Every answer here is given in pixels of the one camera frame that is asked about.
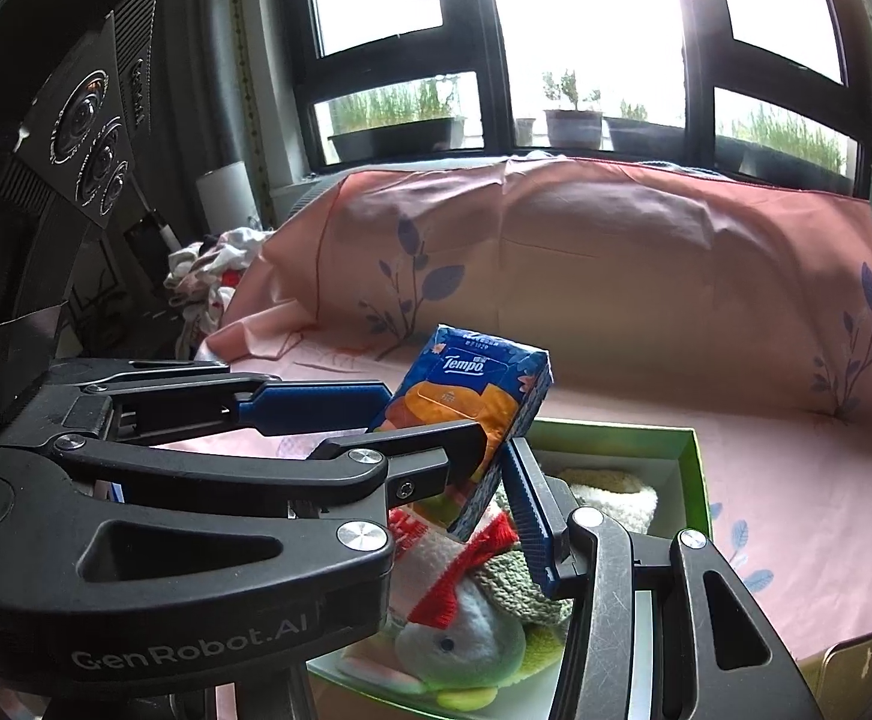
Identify round pot with small tree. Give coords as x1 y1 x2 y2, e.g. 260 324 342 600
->
543 69 603 151

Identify long planter with grass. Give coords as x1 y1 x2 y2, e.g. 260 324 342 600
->
736 136 853 181
328 116 467 162

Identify pile of clothes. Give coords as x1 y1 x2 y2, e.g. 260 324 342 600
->
164 225 272 353

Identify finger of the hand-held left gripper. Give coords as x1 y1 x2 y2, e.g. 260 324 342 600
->
31 358 393 445
0 421 493 616

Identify black paddle with white handle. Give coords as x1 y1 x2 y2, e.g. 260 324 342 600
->
122 210 182 286

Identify red white knitted cloth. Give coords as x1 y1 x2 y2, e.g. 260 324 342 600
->
389 502 521 631

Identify green knitted cloth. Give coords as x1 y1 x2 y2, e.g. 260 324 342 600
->
473 547 576 627

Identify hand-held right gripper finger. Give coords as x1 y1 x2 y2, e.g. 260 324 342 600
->
499 437 827 720

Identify gold tin box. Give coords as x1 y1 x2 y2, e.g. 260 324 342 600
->
796 630 872 720

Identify black framed window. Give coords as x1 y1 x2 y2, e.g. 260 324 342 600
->
278 0 872 181

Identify green cardboard box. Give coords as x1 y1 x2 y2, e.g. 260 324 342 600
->
308 420 713 720

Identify white roll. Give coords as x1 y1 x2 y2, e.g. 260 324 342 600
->
196 160 258 235

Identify dark trough planter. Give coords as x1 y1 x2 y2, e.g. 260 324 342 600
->
604 116 688 158

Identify blue tissue pack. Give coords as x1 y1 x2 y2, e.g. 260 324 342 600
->
364 322 555 541

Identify pink leaf print pillow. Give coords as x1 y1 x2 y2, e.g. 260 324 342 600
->
196 152 872 421

